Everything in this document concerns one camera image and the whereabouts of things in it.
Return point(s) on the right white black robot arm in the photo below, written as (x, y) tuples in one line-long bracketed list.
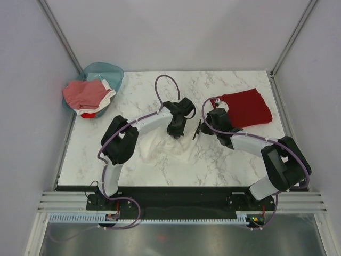
[(284, 162)]

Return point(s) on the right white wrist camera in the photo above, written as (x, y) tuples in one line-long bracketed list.
[(218, 103)]

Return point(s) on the pink t shirt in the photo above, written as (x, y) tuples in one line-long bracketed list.
[(84, 94)]

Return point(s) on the right aluminium frame post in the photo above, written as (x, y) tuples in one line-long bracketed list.
[(294, 36)]

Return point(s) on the aluminium extrusion crossbar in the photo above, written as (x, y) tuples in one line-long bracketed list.
[(288, 202)]

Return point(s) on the teal plastic basket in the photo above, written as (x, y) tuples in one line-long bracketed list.
[(99, 70)]

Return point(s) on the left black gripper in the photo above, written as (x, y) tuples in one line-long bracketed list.
[(176, 134)]

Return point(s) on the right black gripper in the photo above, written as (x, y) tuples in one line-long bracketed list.
[(205, 129)]

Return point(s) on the folded red t shirt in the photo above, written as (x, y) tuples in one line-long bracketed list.
[(246, 108)]

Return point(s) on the white slotted cable duct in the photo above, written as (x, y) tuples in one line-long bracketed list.
[(106, 219)]

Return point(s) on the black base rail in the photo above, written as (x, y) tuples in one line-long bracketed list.
[(136, 202)]

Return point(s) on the white shirt red trim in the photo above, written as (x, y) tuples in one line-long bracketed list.
[(104, 103)]

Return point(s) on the aluminium frame post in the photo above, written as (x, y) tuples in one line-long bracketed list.
[(294, 36), (60, 34)]

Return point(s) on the left aluminium frame post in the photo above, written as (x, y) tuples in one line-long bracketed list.
[(60, 34)]

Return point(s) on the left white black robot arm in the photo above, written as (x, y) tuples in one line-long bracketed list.
[(119, 141)]

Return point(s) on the white t shirt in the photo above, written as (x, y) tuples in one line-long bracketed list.
[(157, 145)]

